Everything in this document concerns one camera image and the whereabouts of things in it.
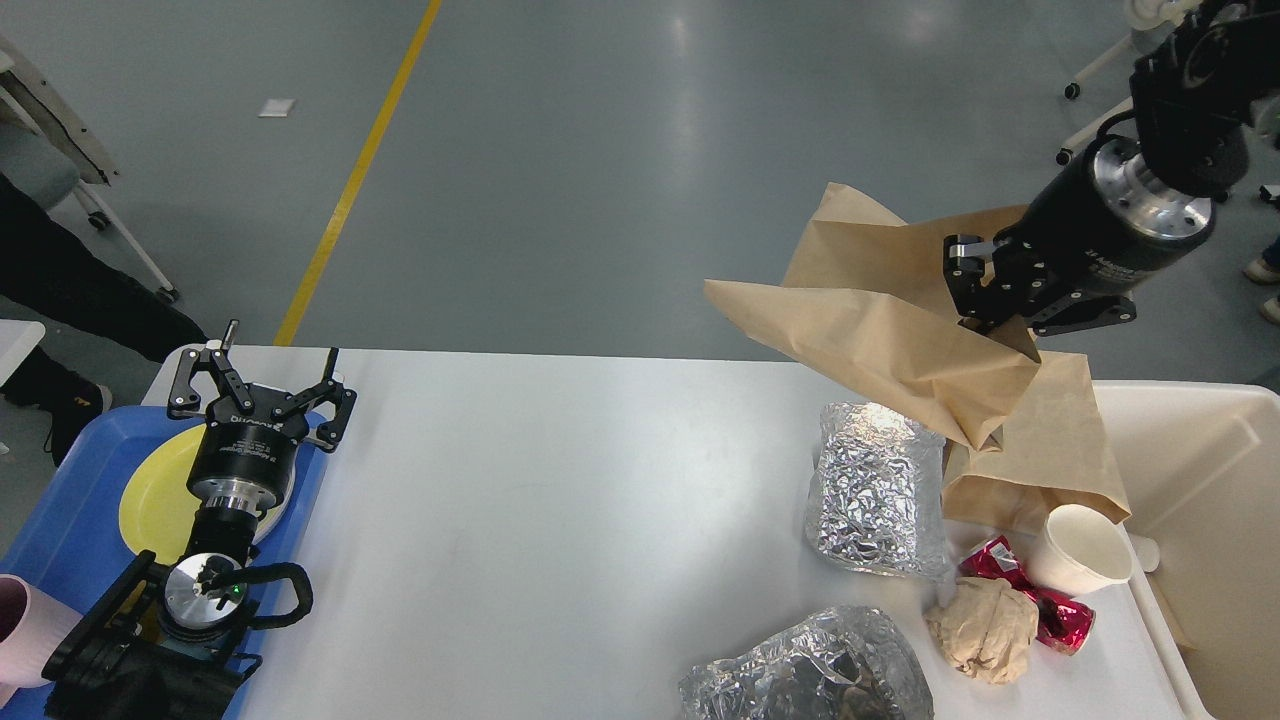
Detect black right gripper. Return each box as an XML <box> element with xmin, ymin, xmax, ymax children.
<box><xmin>943</xmin><ymin>135</ymin><xmax>1216</xmax><ymax>337</ymax></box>

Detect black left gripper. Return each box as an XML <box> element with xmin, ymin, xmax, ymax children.
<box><xmin>166</xmin><ymin>320</ymin><xmax>358</xmax><ymax>518</ymax></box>

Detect yellow plastic plate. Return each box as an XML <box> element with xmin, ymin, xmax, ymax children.
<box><xmin>118</xmin><ymin>425</ymin><xmax>205</xmax><ymax>565</ymax></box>

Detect large brown paper bag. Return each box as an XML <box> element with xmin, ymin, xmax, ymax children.
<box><xmin>704</xmin><ymin>183</ymin><xmax>1041</xmax><ymax>451</ymax></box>

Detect white paper cup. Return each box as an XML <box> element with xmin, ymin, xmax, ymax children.
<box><xmin>1024</xmin><ymin>503</ymin><xmax>1135</xmax><ymax>598</ymax></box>

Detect foil bag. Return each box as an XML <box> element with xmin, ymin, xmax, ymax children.
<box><xmin>678</xmin><ymin>605</ymin><xmax>934</xmax><ymax>719</ymax></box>
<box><xmin>803</xmin><ymin>402</ymin><xmax>951</xmax><ymax>582</ymax></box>

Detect dark green mug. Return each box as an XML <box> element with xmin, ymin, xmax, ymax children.
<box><xmin>160</xmin><ymin>635</ymin><xmax>234</xmax><ymax>665</ymax></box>

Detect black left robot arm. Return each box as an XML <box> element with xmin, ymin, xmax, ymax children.
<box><xmin>44</xmin><ymin>320</ymin><xmax>357</xmax><ymax>719</ymax></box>

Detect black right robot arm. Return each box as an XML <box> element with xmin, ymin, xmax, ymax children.
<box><xmin>942</xmin><ymin>1</ymin><xmax>1279</xmax><ymax>336</ymax></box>

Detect pink plate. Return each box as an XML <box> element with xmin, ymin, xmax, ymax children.
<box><xmin>253</xmin><ymin>468</ymin><xmax>296</xmax><ymax>544</ymax></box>

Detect small brown paper bag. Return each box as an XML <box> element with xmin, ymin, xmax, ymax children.
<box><xmin>941</xmin><ymin>352</ymin><xmax>1132</xmax><ymax>536</ymax></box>

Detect person in black clothes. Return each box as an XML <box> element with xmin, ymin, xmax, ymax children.
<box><xmin>1</xmin><ymin>178</ymin><xmax>209</xmax><ymax>466</ymax></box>

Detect person at right edge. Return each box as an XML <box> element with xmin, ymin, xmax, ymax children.
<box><xmin>1242</xmin><ymin>234</ymin><xmax>1280</xmax><ymax>325</ymax></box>

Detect beige plastic bin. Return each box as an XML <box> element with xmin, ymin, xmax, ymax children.
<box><xmin>1094</xmin><ymin>380</ymin><xmax>1279</xmax><ymax>719</ymax></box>

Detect blue plastic tray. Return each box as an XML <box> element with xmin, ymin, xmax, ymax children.
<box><xmin>1</xmin><ymin>406</ymin><xmax>329</xmax><ymax>719</ymax></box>

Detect white side table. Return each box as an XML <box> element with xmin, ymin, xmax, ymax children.
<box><xmin>0</xmin><ymin>318</ymin><xmax>46</xmax><ymax>384</ymax></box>

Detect white office chair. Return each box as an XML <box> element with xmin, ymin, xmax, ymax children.
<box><xmin>1055</xmin><ymin>1</ymin><xmax>1201</xmax><ymax>167</ymax></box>

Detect pink ribbed cup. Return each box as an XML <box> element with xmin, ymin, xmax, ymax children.
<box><xmin>1</xmin><ymin>574</ymin><xmax>83</xmax><ymax>706</ymax></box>

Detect white floor tag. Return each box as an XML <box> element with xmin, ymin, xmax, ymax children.
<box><xmin>259</xmin><ymin>97</ymin><xmax>297</xmax><ymax>119</ymax></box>

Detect red foil wrapper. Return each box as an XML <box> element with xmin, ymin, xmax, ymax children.
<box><xmin>957</xmin><ymin>536</ymin><xmax>1096</xmax><ymax>656</ymax></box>

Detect crumpled brown paper ball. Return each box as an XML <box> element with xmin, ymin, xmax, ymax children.
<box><xmin>924</xmin><ymin>577</ymin><xmax>1039</xmax><ymax>685</ymax></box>

